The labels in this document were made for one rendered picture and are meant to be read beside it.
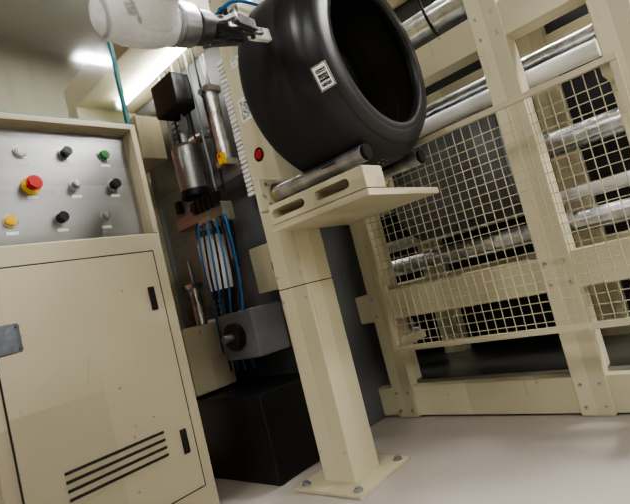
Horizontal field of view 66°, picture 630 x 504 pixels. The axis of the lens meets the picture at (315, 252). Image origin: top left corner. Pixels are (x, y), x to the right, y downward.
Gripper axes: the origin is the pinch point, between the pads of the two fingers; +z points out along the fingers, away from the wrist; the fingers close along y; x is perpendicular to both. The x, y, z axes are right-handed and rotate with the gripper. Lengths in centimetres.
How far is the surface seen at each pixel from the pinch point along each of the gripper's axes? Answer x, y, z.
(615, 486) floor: 126, -39, 18
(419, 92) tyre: 21, -12, 48
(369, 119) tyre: 27.4, -11.9, 15.6
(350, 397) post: 101, 27, 16
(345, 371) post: 94, 27, 18
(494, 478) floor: 126, -11, 17
